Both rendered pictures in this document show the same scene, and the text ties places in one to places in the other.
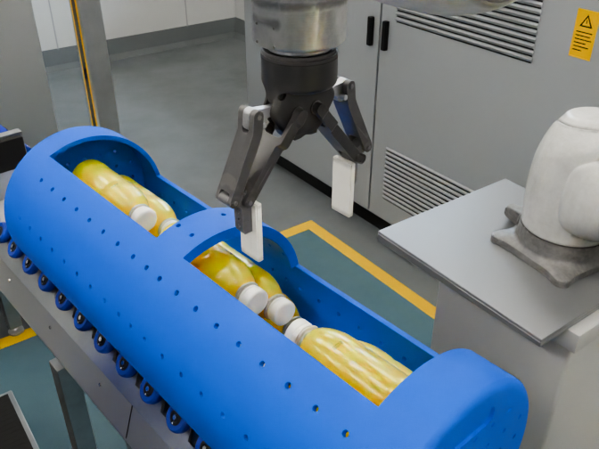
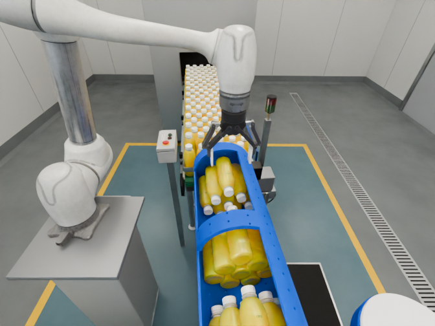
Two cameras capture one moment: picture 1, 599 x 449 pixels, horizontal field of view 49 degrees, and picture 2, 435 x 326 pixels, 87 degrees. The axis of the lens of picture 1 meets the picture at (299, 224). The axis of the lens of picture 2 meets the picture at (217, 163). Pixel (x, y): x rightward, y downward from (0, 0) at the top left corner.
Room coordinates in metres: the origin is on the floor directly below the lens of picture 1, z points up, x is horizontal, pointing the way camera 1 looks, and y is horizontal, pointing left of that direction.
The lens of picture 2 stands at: (1.18, 0.34, 1.82)
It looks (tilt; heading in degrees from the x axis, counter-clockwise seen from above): 39 degrees down; 216
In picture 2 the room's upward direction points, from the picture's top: 1 degrees clockwise
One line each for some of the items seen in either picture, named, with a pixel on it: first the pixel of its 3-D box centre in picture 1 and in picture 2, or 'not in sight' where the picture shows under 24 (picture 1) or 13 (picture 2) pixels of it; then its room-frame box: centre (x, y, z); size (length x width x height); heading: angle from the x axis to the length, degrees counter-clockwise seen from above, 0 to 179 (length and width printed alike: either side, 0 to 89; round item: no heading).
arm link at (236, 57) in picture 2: not in sight; (236, 58); (0.62, -0.01, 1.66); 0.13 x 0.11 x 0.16; 35
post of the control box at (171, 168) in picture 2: not in sight; (177, 207); (0.44, -0.55, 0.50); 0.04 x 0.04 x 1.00; 42
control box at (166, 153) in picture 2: not in sight; (167, 145); (0.44, -0.55, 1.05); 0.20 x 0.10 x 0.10; 42
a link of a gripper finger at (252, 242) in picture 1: (250, 228); (250, 154); (0.58, 0.05, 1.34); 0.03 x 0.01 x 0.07; 42
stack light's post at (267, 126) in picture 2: not in sight; (257, 180); (-0.12, -0.19, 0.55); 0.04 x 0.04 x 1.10; 42
